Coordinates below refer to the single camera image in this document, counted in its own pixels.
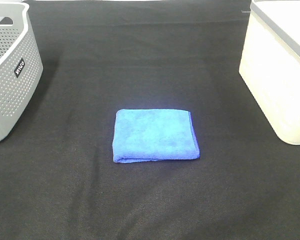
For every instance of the black table cloth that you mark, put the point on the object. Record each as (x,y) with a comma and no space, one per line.
(58,180)

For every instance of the grey perforated plastic basket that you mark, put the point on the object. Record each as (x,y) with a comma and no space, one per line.
(20,64)

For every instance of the blue microfiber towel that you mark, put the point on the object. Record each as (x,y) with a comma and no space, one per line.
(143,135)

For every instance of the white storage box grey rim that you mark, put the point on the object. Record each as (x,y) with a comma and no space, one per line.
(270,64)

